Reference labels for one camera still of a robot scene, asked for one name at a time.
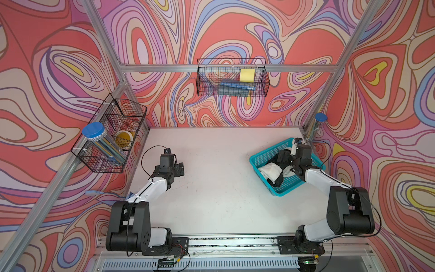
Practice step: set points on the teal plastic basket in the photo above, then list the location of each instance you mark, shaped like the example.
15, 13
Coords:
260, 159

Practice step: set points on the left wire basket black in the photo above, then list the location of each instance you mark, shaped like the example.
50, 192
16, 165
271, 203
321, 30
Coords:
115, 114

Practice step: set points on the yellow tape roll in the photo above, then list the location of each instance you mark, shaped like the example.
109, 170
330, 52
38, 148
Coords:
123, 139

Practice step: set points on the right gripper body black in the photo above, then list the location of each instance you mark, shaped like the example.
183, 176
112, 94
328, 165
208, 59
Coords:
288, 159

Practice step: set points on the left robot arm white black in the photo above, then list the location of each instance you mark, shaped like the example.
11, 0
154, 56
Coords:
130, 229

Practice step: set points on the blue lid straw jar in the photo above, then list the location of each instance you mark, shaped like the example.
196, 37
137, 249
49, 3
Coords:
98, 135

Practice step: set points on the yellow sticky note pad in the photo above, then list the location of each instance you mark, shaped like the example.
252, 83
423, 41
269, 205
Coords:
247, 75

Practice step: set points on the blue lid corner jar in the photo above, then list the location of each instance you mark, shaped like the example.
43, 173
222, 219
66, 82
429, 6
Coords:
319, 120

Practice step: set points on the back wire basket black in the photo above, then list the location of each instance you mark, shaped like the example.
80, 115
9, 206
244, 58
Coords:
212, 71

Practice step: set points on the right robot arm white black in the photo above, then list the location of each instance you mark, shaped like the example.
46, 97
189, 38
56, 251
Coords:
349, 211

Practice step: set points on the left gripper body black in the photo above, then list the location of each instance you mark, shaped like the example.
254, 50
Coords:
177, 170

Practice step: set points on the black white checkered pillowcase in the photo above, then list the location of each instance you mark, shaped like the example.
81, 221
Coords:
273, 173

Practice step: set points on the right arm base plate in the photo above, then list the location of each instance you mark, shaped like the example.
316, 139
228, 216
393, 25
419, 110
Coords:
291, 245

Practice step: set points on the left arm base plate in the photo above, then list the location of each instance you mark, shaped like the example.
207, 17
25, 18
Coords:
178, 247

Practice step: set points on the wire basket black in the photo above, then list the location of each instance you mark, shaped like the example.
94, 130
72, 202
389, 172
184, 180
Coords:
212, 71
115, 114

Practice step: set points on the aluminium rail front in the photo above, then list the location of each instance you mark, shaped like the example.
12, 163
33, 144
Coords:
264, 245

